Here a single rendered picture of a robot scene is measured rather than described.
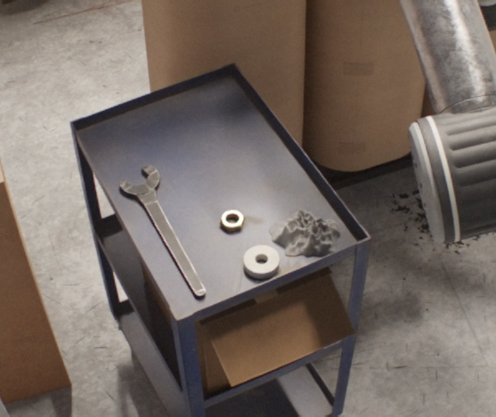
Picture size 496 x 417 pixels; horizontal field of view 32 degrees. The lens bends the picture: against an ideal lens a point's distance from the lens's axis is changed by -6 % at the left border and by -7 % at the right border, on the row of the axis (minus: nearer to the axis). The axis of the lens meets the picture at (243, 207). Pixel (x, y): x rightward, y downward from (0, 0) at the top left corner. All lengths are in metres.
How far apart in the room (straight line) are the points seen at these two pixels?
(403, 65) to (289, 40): 0.42
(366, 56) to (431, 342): 0.90
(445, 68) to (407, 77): 1.37
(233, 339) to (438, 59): 0.76
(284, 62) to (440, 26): 1.13
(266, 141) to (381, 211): 1.10
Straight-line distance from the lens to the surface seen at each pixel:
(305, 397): 2.56
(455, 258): 3.06
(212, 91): 2.24
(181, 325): 1.78
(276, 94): 2.58
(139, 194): 2.00
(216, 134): 2.13
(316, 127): 2.89
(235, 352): 1.86
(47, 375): 2.69
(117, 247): 2.40
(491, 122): 1.36
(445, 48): 1.43
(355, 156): 2.93
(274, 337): 1.88
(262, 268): 1.84
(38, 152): 3.42
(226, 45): 2.40
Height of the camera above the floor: 2.36
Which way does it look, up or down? 49 degrees down
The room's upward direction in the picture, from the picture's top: 2 degrees counter-clockwise
